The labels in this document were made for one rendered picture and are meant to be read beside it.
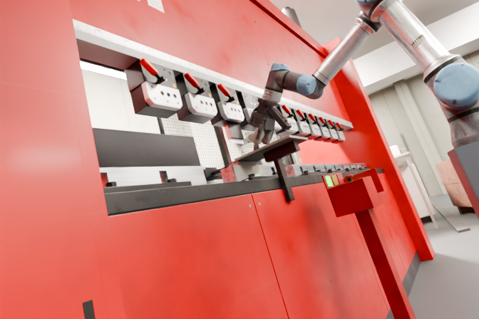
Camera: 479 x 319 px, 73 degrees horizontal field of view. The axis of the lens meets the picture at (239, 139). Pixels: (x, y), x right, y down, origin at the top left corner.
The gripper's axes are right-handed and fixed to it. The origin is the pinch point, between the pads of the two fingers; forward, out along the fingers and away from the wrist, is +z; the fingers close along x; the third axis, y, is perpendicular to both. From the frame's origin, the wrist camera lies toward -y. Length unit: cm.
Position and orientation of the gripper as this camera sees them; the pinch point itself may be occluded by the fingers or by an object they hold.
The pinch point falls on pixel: (261, 149)
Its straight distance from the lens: 133.7
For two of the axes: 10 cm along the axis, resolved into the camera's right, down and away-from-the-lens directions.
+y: -7.5, -3.1, 5.8
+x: -6.0, -0.4, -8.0
